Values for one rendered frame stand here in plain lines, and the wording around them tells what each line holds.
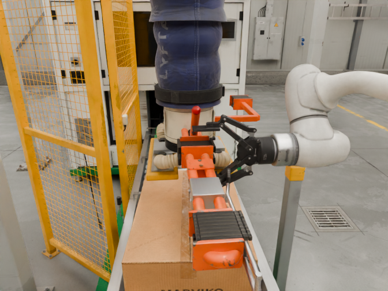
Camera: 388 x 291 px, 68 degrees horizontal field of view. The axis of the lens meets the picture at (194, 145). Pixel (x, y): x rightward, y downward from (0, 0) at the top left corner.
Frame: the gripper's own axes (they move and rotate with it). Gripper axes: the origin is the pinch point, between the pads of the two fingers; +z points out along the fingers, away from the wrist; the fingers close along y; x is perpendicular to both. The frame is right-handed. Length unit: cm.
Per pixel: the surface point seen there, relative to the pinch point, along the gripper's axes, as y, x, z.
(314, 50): -10, 267, -165
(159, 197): 32.1, 31.3, 12.0
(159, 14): -34.5, 18.7, 8.8
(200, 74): -18.4, 15.7, -2.6
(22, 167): 123, 263, 185
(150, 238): 32.2, 6.5, 14.1
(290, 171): 29, 44, -48
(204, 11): -35.2, 15.5, -3.5
